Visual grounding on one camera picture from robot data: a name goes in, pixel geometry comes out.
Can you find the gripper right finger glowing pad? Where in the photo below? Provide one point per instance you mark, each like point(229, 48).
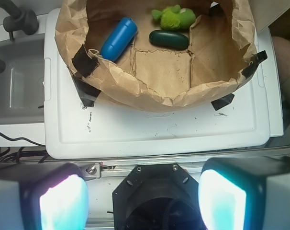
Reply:
point(245, 193)

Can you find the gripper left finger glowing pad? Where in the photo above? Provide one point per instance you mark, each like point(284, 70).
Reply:
point(43, 196)

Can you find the blue plastic bottle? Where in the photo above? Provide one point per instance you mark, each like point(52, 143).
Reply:
point(119, 39)

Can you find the grey toy sink basin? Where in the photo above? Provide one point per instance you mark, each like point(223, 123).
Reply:
point(21, 83)

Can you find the black tape piece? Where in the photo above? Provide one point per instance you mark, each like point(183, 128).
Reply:
point(83, 63)

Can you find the brown paper bag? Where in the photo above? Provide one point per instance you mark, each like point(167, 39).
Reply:
point(158, 79)

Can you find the dark green oval object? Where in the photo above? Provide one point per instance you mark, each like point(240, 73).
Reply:
point(169, 39)

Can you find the dark grey toy faucet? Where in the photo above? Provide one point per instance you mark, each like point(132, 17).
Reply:
point(23, 20)

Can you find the green plush toy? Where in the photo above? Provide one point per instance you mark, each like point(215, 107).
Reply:
point(174, 18)

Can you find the aluminium frame rail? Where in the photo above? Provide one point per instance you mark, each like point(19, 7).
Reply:
point(121, 167)

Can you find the black octagonal mount plate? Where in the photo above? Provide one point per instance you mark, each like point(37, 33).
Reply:
point(157, 197)

